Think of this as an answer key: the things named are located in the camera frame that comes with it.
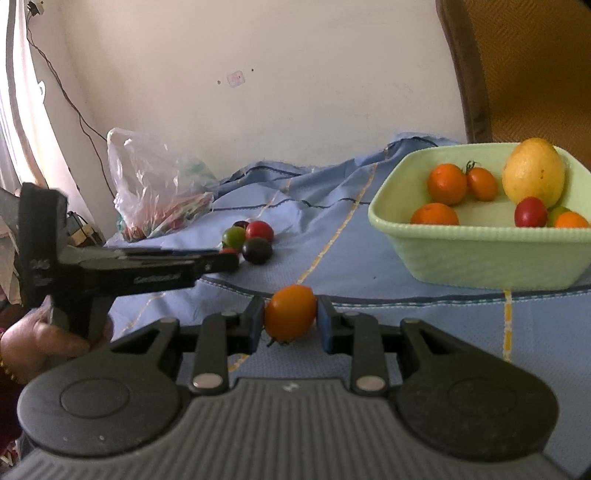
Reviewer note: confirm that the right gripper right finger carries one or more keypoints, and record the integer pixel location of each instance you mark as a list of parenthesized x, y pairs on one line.
[(358, 336)]

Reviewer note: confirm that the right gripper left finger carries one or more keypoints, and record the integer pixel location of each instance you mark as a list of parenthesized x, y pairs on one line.
[(221, 335)]

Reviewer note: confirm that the large orange mandarin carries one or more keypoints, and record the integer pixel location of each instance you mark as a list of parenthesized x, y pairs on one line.
[(447, 184)]

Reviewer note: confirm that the person's left hand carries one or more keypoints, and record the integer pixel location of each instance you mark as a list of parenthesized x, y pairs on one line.
[(29, 346)]

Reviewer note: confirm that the dark purple tomato centre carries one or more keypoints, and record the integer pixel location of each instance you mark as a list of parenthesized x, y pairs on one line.
[(257, 250)]

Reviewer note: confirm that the dark purple tomato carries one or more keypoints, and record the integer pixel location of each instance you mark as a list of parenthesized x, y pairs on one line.
[(241, 224), (257, 250)]

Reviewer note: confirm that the green tomato left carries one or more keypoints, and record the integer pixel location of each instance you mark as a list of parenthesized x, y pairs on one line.
[(233, 238)]

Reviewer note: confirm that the green tomato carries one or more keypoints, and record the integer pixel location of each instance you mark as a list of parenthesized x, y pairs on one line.
[(554, 213), (233, 238)]

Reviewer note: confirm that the red cherry tomato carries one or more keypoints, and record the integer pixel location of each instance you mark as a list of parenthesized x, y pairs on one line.
[(531, 213), (259, 229)]

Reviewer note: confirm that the clear plastic bag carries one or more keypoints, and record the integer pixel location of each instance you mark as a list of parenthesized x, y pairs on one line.
[(158, 191)]

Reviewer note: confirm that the blue checked tablecloth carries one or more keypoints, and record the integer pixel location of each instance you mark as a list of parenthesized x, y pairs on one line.
[(324, 240)]

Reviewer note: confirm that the orange mandarin left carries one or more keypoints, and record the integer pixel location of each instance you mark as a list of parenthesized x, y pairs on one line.
[(435, 214)]

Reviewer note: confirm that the light green plastic basket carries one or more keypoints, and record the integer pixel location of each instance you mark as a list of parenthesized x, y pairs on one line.
[(486, 250)]

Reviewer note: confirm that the orange cherry tomato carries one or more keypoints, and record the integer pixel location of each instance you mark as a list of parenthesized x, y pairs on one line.
[(481, 182)]

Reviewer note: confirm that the red cherry tomato upper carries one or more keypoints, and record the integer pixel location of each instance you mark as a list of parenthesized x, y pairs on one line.
[(531, 213)]

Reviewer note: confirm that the orange mandarin behind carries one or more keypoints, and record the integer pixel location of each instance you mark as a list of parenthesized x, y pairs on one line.
[(570, 219)]

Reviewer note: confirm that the brown woven chair back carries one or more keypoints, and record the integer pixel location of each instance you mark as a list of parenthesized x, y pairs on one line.
[(523, 70)]

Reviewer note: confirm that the pink wall sticker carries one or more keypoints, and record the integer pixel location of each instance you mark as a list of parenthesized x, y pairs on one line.
[(235, 79)]

